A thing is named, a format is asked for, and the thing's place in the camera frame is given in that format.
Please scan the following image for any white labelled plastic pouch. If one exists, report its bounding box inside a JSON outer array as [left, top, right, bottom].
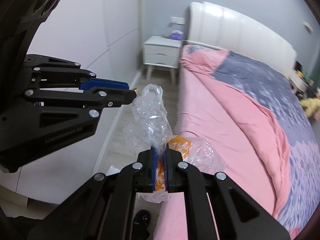
[[106, 165, 120, 176]]

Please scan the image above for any clear bag with orange wrapper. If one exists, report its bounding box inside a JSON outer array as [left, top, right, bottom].
[[123, 84, 226, 203]]

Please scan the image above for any white bedside table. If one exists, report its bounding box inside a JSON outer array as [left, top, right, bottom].
[[143, 36, 183, 84]]

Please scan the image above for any white wall socket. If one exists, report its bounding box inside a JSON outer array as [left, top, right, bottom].
[[170, 17, 186, 25]]

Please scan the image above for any black slipper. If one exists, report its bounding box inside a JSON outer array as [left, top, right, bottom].
[[131, 209, 151, 240]]

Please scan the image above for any yellow plush toy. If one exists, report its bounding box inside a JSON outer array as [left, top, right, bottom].
[[300, 98, 320, 118]]

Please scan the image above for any white padded headboard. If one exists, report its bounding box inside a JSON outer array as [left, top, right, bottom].
[[187, 2, 297, 77]]

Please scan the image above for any purple tissue box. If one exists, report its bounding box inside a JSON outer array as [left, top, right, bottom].
[[170, 30, 184, 41]]

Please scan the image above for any pink sheeted bed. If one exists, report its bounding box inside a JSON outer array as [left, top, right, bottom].
[[152, 43, 320, 240]]

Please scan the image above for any green curtain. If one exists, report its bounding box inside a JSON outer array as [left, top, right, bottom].
[[304, 42, 319, 87]]

